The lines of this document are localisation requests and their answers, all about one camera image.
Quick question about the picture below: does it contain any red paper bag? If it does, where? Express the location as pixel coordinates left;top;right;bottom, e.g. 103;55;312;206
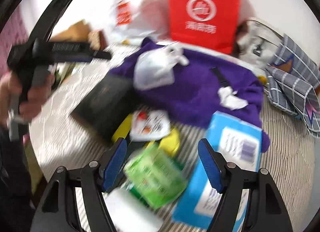
165;0;242;55

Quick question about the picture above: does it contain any white red snack packet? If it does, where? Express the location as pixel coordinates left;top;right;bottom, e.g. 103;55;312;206
130;111;172;140

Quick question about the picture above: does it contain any blue box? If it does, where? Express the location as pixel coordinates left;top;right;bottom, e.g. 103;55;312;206
171;111;268;232

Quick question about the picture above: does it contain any white glove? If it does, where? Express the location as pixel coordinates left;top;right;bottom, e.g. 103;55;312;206
140;43;189;72

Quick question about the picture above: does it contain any light green packet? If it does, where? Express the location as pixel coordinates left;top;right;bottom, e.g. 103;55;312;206
124;144;188;209

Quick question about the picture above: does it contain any striped mattress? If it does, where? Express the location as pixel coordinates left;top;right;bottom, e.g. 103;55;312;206
29;44;318;232

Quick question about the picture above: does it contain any wooden headboard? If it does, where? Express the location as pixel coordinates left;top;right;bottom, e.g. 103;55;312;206
54;21;92;40

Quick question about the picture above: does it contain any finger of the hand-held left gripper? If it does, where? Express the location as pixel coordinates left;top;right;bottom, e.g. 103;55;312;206
49;41;112;63
31;0;78;45

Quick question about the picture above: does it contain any beige backpack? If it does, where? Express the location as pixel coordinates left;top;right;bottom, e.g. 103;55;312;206
235;17;285;69

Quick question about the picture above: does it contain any person's left forearm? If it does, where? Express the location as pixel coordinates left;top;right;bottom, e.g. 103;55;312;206
0;122;34;212

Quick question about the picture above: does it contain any yellow pouch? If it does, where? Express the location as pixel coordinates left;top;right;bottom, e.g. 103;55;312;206
111;113;180;155

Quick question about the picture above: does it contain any grey checked cloth bag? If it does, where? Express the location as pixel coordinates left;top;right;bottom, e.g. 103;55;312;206
262;33;320;139

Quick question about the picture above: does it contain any black watch strap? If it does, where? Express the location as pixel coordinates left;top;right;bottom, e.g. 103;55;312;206
210;67;232;89

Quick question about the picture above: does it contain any person's left hand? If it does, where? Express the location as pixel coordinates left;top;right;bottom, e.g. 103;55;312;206
0;71;56;125

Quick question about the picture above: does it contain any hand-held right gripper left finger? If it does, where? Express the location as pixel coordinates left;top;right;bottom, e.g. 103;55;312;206
32;137;128;232

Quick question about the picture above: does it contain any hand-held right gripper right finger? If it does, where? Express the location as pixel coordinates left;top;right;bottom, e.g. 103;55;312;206
198;138;293;232

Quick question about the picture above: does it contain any dark green passport booklet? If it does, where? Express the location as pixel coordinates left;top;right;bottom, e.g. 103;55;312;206
70;73;137;146

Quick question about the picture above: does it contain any white plastic shopping bag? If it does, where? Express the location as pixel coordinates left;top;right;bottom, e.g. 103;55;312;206
107;0;160;40

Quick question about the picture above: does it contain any purple towel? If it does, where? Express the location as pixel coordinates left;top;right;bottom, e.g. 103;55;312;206
109;37;272;152

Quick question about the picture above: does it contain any brown patterned book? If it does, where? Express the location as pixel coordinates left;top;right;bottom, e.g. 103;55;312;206
87;29;105;47

